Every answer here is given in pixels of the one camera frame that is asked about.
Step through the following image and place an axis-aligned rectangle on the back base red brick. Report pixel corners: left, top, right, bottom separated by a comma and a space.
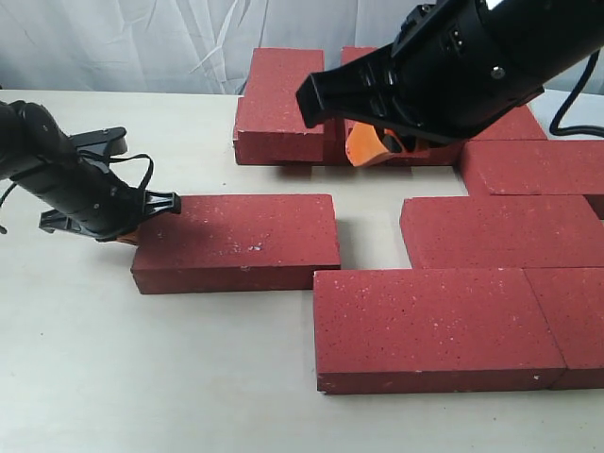
232, 96, 466, 167

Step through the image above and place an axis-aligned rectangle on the front large red brick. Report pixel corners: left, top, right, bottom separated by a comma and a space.
313, 268, 566, 394

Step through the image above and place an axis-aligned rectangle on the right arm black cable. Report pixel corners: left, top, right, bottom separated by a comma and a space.
549, 46, 604, 139

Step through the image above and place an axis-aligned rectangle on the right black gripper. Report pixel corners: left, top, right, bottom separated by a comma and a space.
295, 1, 603, 167

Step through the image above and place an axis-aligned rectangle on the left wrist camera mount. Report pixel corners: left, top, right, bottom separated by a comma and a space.
69, 126, 127, 160

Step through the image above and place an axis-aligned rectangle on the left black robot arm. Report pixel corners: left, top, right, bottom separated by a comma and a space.
1, 100, 181, 243

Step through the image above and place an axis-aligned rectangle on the grey fabric backdrop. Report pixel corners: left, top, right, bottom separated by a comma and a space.
1, 0, 413, 94

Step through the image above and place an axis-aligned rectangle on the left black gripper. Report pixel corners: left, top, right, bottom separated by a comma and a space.
8, 101, 182, 246

